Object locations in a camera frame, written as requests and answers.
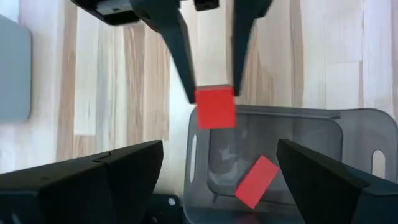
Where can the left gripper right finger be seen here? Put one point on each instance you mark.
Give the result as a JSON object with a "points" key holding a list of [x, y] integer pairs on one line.
{"points": [[335, 199]]}

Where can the grey plastic bin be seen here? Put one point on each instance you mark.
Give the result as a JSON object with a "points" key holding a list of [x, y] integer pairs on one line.
{"points": [[14, 68]]}

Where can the red rectangular block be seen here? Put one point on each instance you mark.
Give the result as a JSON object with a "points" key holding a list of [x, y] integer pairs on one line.
{"points": [[256, 182]]}

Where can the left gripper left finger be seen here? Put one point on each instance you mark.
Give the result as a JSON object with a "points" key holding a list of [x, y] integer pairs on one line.
{"points": [[77, 193]]}

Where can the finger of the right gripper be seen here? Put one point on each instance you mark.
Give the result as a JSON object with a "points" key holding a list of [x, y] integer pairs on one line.
{"points": [[245, 31], [174, 37]]}

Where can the dark translucent plastic bin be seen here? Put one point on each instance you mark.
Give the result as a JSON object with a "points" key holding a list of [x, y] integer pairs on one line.
{"points": [[311, 130]]}

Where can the red cube block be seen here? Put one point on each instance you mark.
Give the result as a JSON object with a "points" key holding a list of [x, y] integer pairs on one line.
{"points": [[214, 107]]}

